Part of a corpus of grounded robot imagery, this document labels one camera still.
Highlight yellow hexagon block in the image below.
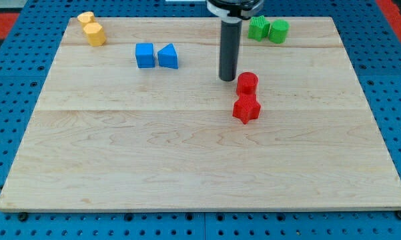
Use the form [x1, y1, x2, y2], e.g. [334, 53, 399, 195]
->
[83, 22, 106, 47]

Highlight yellow pentagon block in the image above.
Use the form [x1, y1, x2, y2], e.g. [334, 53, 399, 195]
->
[77, 11, 95, 28]

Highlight blue cube block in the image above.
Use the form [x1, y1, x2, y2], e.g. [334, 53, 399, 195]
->
[135, 43, 155, 69]

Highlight green cylinder block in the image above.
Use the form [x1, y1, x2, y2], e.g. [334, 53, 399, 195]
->
[269, 19, 290, 44]

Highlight red cylinder block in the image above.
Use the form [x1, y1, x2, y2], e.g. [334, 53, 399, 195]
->
[236, 72, 259, 95]

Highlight blue triangle block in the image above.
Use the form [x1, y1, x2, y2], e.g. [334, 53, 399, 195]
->
[157, 43, 179, 69]

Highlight green star block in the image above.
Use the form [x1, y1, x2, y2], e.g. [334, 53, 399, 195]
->
[248, 15, 271, 41]

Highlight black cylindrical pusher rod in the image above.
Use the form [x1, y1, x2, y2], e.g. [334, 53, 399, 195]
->
[219, 21, 242, 81]

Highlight light wooden board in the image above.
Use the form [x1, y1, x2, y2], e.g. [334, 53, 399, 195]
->
[0, 17, 401, 213]

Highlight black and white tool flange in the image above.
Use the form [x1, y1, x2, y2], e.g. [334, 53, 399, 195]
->
[206, 0, 264, 23]

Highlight red star block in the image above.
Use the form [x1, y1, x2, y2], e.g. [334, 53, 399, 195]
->
[232, 93, 261, 124]

